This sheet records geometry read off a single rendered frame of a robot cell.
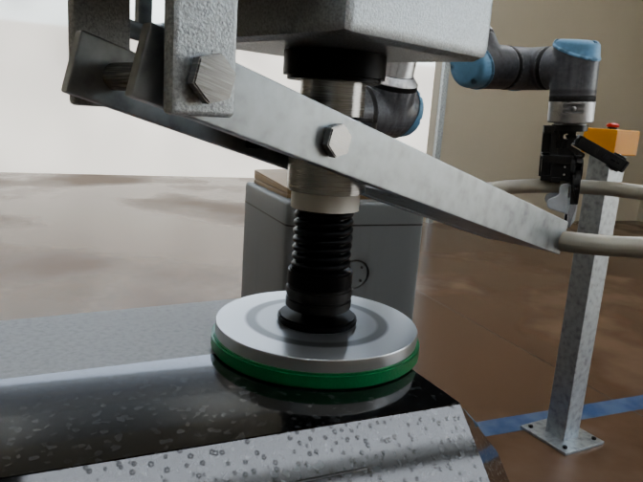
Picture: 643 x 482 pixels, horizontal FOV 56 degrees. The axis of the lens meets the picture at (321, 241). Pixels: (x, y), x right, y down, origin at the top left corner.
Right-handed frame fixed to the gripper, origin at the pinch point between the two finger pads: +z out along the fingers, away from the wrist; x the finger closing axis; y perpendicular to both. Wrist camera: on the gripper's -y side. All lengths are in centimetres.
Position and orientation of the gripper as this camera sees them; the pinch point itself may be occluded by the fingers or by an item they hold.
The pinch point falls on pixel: (570, 219)
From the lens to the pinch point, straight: 140.6
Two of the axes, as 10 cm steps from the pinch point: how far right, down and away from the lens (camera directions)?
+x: -2.8, 2.3, -9.3
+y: -9.6, -0.7, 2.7
